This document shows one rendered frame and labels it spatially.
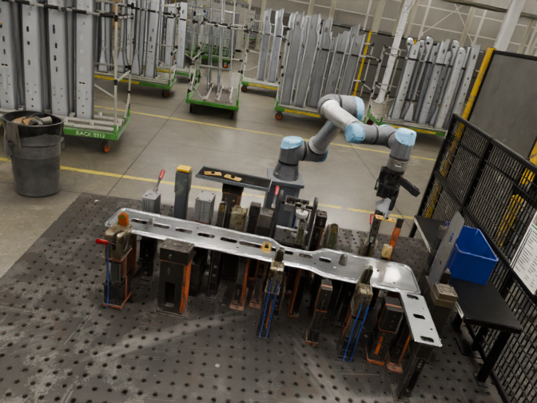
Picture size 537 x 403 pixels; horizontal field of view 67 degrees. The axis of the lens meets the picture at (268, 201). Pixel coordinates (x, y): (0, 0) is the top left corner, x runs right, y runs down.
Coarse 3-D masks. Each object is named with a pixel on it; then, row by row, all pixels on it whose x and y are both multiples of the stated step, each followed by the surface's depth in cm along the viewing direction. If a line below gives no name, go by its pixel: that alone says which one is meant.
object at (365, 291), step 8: (360, 288) 155; (368, 288) 156; (360, 296) 154; (368, 296) 154; (352, 304) 161; (360, 304) 155; (368, 304) 154; (352, 312) 158; (360, 312) 157; (352, 320) 160; (360, 320) 160; (344, 328) 167; (352, 328) 162; (360, 328) 159; (344, 336) 166; (352, 336) 163; (336, 344) 175; (344, 344) 165; (352, 344) 163; (344, 352) 166; (352, 352) 165; (336, 360) 166; (344, 360) 167
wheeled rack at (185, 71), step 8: (120, 8) 934; (168, 16) 980; (120, 24) 949; (200, 32) 973; (200, 40) 981; (120, 48) 971; (200, 48) 992; (200, 56) 1082; (144, 64) 1000; (168, 72) 1002; (176, 72) 1005; (184, 72) 1012; (192, 72) 1019
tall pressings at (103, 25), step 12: (108, 0) 795; (144, 0) 820; (156, 0) 801; (144, 12) 829; (96, 24) 813; (108, 24) 809; (144, 24) 840; (156, 24) 816; (96, 36) 835; (108, 36) 817; (120, 36) 825; (144, 36) 851; (156, 36) 828; (96, 48) 844; (108, 48) 825; (156, 48) 839; (96, 60) 853; (108, 60) 833; (120, 60) 835; (120, 72) 847; (132, 72) 846; (156, 72) 878
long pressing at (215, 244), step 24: (144, 216) 186; (192, 240) 174; (216, 240) 177; (240, 240) 181; (264, 240) 184; (288, 264) 171; (312, 264) 173; (336, 264) 176; (360, 264) 180; (384, 264) 183; (384, 288) 167; (408, 288) 169
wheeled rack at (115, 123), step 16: (16, 0) 453; (96, 0) 517; (112, 16) 472; (128, 16) 502; (112, 64) 551; (112, 96) 567; (128, 96) 569; (0, 112) 501; (48, 112) 534; (96, 112) 571; (128, 112) 581; (64, 128) 490; (80, 128) 499; (96, 128) 505; (112, 128) 509
